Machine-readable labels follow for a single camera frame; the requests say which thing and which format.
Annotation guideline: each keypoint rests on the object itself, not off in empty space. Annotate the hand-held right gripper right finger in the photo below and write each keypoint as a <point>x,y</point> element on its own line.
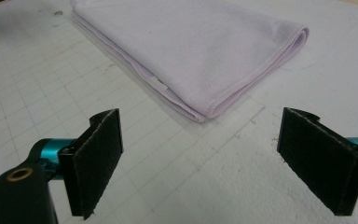
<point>320,161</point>

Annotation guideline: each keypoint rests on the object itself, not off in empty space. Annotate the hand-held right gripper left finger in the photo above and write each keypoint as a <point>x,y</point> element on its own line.
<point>96,161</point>

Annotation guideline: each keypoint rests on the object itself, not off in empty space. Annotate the lilac printed towel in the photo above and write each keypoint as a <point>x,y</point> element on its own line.
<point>199,46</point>

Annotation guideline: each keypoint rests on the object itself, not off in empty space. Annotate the white foam mat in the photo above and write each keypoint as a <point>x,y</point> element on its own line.
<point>199,174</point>

